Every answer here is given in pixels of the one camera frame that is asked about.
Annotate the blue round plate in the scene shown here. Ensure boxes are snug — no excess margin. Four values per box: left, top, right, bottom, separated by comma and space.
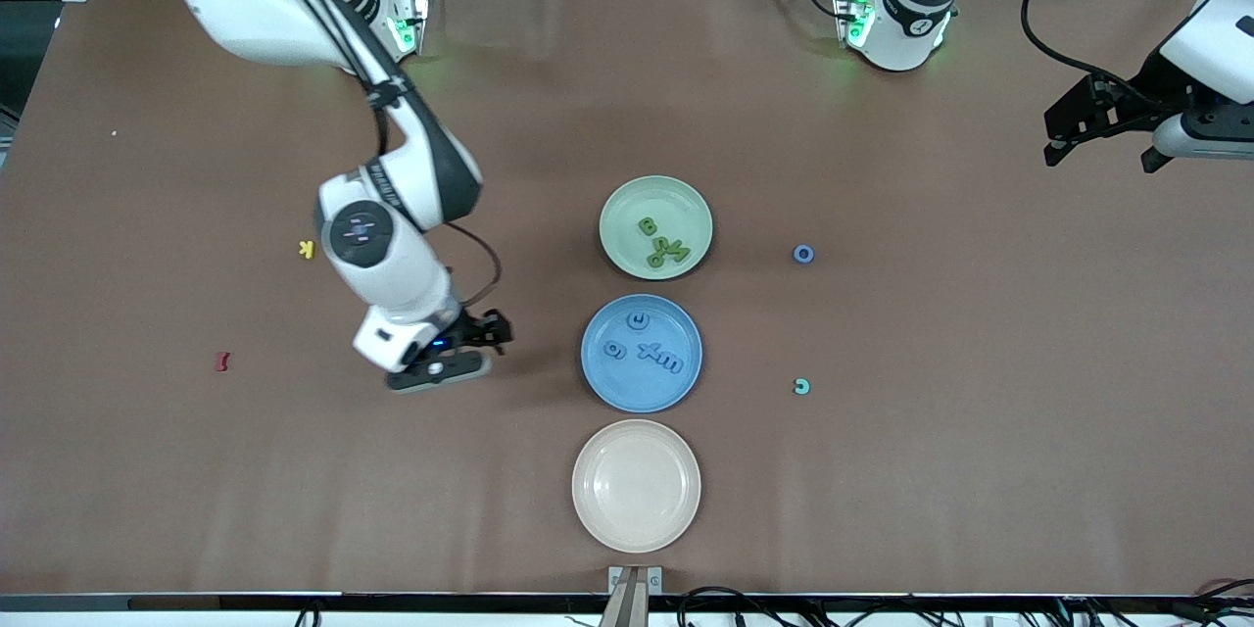
580, 294, 704, 413

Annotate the beige round plate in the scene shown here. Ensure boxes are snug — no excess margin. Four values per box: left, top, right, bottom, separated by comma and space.
571, 419, 702, 555

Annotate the pale green round plate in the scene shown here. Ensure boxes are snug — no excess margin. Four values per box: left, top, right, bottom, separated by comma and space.
599, 175, 714, 281

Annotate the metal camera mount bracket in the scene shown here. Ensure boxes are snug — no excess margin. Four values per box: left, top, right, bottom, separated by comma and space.
600, 565, 664, 627

